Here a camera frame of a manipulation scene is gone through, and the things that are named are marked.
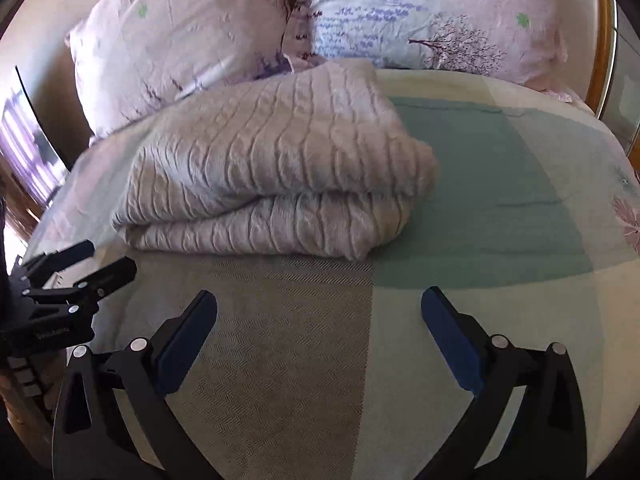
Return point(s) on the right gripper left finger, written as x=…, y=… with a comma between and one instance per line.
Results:
x=90, y=436

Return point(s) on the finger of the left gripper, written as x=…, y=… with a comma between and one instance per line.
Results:
x=102, y=279
x=40, y=268

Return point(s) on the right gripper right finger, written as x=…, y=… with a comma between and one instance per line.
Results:
x=547, y=439

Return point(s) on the beige cable knit sweater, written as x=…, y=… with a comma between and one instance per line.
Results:
x=313, y=163

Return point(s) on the black framed mirror panel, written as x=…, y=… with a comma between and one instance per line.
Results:
x=34, y=161

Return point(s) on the patchwork floral bed quilt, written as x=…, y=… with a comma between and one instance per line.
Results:
x=322, y=368

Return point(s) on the pink floral left pillow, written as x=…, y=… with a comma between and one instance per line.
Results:
x=135, y=57

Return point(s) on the blue floral right pillow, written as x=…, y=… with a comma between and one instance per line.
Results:
x=519, y=41

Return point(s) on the wooden headboard frame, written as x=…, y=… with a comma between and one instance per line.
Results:
x=604, y=56

